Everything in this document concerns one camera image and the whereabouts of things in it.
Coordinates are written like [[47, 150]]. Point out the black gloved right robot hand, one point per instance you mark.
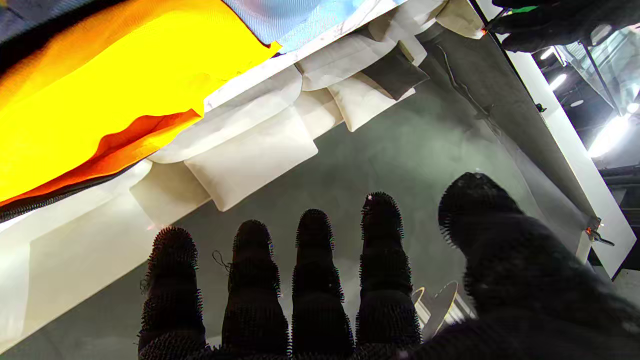
[[525, 280]]

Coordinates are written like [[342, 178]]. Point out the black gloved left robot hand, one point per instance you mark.
[[560, 22]]

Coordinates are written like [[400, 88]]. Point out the orange and blue backpack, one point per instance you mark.
[[125, 75]]

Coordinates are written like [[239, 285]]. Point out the clear plastic sheet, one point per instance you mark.
[[615, 65]]

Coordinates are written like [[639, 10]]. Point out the orange black spring clamp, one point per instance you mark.
[[596, 234]]

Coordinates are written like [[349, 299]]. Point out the dark brown cushion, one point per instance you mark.
[[395, 72]]

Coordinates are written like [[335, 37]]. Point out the cream sofa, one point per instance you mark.
[[250, 160]]

